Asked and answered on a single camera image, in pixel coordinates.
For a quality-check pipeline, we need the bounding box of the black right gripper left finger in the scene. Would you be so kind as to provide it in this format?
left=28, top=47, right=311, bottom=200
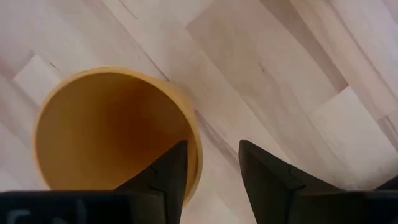
left=114, top=139, right=189, bottom=224

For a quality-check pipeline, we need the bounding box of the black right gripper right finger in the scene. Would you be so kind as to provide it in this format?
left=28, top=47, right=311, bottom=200
left=238, top=139, right=342, bottom=224

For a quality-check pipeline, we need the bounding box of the yellow plastic cup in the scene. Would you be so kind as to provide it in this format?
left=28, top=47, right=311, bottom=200
left=32, top=65, right=204, bottom=207

